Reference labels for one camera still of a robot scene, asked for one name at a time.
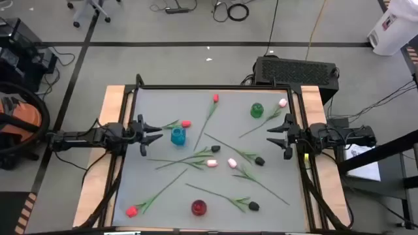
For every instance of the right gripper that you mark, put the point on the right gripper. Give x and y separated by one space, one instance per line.
295 135

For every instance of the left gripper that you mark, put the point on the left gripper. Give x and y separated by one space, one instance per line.
137 132

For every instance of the black artificial tulip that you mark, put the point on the black artificial tulip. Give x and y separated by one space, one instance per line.
215 149
260 161
253 206

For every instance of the pink artificial tulip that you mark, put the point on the pink artificial tulip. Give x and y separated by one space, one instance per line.
232 162
212 163
282 103

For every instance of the red artificial tulip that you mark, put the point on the red artificial tulip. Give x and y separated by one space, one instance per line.
215 98
132 211
186 124

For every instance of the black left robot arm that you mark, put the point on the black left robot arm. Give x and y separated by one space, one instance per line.
81 135

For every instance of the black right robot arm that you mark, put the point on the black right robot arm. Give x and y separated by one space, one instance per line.
343 135

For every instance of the blue glass vase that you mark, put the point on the blue glass vase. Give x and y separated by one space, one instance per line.
178 137

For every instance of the green glass vase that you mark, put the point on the green glass vase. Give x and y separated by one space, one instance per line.
257 111

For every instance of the red glass vase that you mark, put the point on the red glass vase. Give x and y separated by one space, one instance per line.
199 208

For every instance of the black mesh computer tower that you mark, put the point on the black mesh computer tower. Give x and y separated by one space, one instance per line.
295 72

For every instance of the white paper sheet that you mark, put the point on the white paper sheet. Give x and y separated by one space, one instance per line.
362 169

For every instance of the grey table mat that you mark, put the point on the grey table mat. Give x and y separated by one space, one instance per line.
170 222

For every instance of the black power strip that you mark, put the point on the black power strip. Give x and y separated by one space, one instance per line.
176 10

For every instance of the orange shop vacuum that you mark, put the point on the orange shop vacuum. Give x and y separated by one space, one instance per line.
23 115

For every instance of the grey office chair base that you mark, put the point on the grey office chair base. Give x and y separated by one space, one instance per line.
86 8

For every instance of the white trash bin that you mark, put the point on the white trash bin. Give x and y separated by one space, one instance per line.
392 32

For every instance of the black hazard-striped floor mat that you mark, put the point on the black hazard-striped floor mat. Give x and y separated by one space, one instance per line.
412 55
13 212

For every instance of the black electronics cart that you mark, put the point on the black electronics cart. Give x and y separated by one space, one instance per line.
19 49

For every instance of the black table frame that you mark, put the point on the black table frame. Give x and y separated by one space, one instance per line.
212 87

